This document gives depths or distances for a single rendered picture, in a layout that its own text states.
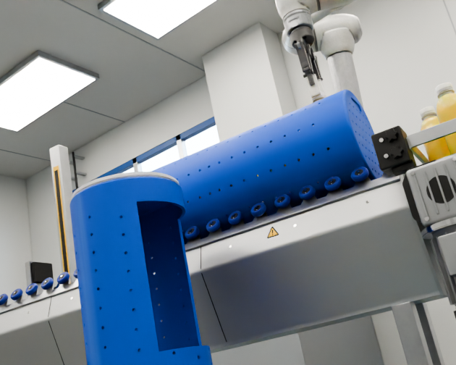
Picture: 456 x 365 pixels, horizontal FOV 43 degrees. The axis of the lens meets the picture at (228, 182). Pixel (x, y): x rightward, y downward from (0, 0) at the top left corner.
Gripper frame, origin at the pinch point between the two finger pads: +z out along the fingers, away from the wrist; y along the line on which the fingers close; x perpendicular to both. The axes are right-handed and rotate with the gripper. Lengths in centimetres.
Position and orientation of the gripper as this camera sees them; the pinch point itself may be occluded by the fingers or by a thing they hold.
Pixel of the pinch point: (316, 88)
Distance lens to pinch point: 181.4
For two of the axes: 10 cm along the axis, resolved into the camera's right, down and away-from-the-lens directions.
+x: 8.5, -3.2, -4.2
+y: -4.9, -1.9, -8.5
